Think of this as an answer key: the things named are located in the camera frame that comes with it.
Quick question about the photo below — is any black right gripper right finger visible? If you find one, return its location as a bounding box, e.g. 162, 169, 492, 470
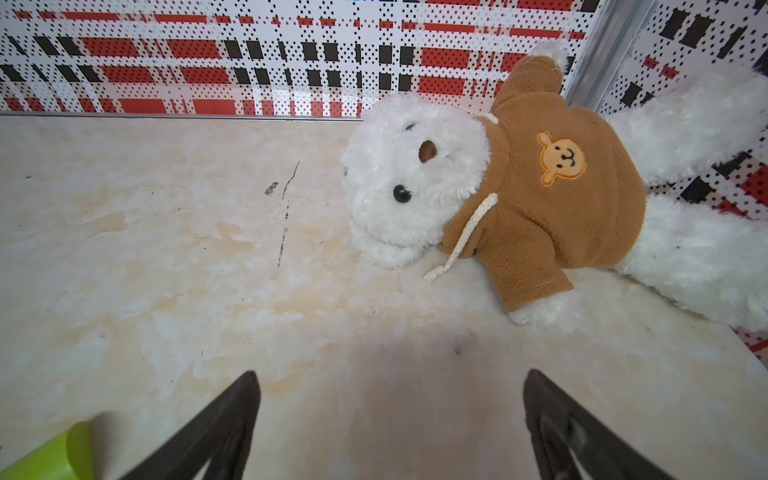
523, 369, 672, 480

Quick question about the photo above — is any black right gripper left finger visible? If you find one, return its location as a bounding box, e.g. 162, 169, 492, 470
124, 371, 261, 479

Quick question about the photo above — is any lime green cylinder block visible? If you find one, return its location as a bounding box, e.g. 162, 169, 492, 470
1, 422, 95, 480

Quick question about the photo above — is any white teddy bear brown hoodie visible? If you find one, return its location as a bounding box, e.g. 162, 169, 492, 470
341, 41, 767, 330

